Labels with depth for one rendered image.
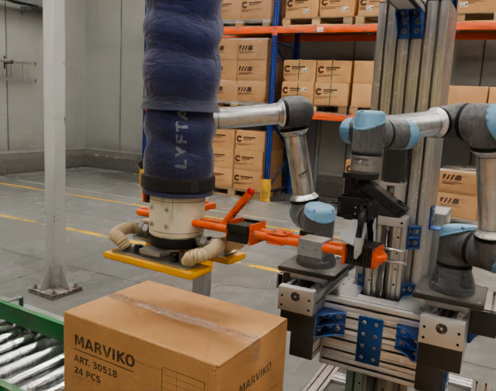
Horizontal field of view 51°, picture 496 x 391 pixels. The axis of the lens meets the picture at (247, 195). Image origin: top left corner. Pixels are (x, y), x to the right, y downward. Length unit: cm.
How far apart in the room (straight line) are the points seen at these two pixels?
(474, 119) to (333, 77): 734
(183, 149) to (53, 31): 310
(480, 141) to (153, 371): 115
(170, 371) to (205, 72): 84
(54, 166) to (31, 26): 828
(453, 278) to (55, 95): 344
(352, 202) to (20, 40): 1136
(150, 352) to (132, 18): 1151
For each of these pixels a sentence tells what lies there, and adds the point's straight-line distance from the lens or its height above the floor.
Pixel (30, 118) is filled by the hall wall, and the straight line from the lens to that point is 1248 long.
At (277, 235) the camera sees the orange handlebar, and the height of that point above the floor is 128.
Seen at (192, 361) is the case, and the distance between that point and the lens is 150.
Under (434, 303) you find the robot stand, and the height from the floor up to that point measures 100.
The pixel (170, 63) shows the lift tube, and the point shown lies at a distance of 150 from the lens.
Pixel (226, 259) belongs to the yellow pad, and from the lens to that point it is 162.
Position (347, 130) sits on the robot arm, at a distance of 148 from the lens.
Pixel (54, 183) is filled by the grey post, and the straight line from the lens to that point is 454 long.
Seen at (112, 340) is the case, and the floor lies 91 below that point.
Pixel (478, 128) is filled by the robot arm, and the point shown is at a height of 159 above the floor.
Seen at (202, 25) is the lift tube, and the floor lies 183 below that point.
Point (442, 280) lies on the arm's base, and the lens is 190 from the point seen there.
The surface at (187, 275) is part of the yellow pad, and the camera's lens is 147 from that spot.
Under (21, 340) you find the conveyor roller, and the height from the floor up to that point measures 54.
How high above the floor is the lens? 162
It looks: 9 degrees down
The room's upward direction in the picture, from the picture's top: 3 degrees clockwise
